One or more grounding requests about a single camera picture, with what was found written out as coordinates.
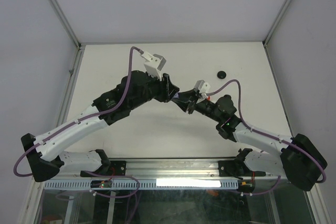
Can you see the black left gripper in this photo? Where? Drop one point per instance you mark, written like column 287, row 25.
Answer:
column 167, row 89

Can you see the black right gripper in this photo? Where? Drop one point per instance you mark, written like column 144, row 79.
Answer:
column 186, row 100

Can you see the black earbud charging case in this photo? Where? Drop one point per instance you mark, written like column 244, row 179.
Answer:
column 221, row 75

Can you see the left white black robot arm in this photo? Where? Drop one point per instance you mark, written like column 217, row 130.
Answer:
column 43, row 152

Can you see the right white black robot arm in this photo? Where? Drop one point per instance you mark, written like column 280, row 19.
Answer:
column 293, row 157

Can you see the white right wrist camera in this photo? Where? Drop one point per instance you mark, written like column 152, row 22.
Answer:
column 202, row 88

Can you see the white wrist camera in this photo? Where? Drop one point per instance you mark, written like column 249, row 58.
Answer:
column 154, row 64
column 202, row 88

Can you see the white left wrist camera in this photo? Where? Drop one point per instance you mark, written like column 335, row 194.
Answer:
column 154, row 64

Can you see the aluminium mounting rail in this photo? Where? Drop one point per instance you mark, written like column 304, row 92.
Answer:
column 145, row 168

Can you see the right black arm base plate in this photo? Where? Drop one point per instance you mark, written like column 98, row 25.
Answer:
column 231, row 168

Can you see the white slotted cable duct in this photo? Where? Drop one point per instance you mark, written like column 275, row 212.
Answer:
column 143, row 184

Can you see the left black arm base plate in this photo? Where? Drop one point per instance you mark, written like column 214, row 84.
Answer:
column 113, row 168

